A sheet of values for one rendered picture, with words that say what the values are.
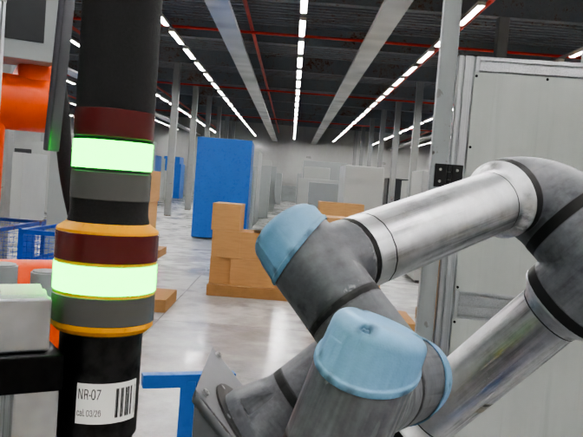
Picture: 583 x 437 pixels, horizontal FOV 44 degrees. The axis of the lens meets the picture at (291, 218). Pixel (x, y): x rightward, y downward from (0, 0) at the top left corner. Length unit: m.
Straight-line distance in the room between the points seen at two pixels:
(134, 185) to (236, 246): 9.31
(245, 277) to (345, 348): 9.15
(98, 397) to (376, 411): 0.25
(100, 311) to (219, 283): 9.43
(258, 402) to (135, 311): 0.82
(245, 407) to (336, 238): 0.52
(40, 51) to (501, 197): 3.64
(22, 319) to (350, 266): 0.39
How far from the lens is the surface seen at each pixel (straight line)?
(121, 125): 0.30
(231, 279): 9.66
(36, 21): 4.29
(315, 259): 0.63
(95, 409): 0.32
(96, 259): 0.30
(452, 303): 2.15
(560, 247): 0.90
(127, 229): 0.30
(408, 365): 0.51
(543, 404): 2.26
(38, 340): 0.30
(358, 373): 0.50
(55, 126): 0.32
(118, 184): 0.30
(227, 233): 9.60
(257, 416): 1.10
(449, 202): 0.77
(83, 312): 0.30
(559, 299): 0.91
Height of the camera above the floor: 1.60
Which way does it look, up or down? 3 degrees down
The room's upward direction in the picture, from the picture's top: 4 degrees clockwise
